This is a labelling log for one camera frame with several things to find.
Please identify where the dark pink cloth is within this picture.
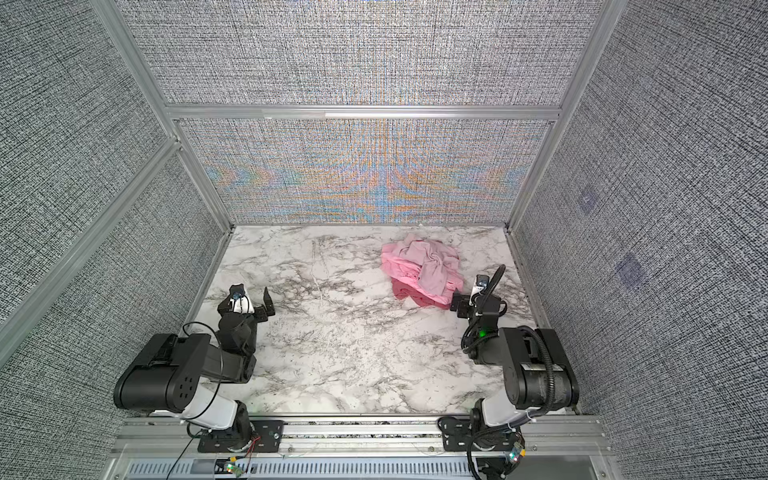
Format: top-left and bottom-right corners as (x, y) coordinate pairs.
(391, 278), (463, 310)

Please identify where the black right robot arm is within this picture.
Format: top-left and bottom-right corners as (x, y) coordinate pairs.
(450, 292), (580, 435)

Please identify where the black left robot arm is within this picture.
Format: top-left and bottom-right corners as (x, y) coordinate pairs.
(113, 284), (284, 456)

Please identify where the mauve pink cloth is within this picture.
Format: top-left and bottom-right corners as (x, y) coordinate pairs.
(398, 235), (464, 296)

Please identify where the light pink cloth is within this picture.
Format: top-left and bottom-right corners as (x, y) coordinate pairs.
(380, 241), (464, 304)

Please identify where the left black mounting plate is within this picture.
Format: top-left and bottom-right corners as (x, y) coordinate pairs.
(197, 420), (285, 455)

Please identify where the black mounting plate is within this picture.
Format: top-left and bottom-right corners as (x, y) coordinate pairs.
(197, 420), (285, 455)
(437, 416), (525, 452)

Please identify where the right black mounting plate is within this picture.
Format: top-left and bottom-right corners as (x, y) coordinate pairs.
(437, 416), (525, 452)

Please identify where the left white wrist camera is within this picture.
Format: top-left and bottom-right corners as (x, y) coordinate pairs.
(229, 284), (254, 315)

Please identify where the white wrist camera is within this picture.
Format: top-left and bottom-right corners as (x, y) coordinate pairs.
(229, 284), (254, 315)
(470, 274), (491, 303)

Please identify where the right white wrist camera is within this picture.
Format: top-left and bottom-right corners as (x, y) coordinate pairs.
(470, 274), (491, 303)

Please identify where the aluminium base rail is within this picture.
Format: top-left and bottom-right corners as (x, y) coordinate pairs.
(101, 414), (622, 479)

